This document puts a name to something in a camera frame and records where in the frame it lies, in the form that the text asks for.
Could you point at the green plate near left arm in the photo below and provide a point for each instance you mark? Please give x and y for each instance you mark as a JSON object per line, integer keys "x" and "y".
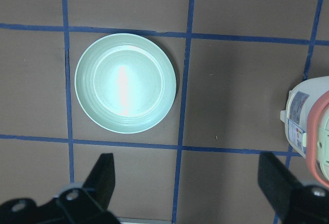
{"x": 125, "y": 83}

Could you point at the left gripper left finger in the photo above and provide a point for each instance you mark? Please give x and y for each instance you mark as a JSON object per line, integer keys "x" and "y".
{"x": 85, "y": 204}

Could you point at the white rice cooker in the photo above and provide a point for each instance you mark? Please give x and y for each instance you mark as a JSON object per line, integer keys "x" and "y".
{"x": 305, "y": 118}

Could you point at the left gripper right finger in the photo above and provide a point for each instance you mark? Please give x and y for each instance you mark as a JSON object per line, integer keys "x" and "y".
{"x": 292, "y": 201}

